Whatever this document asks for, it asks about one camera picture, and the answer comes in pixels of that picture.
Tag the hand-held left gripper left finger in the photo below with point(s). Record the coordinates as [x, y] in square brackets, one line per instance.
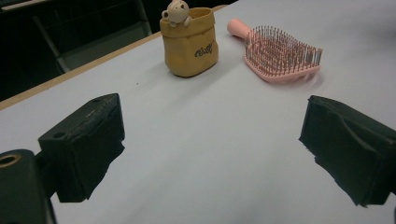
[82, 146]

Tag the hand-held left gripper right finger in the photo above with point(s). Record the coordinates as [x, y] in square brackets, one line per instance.
[351, 149]

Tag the pink hairbrush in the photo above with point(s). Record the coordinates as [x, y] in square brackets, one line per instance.
[239, 29]

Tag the metal table frame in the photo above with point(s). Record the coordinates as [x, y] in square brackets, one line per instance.
[102, 43]

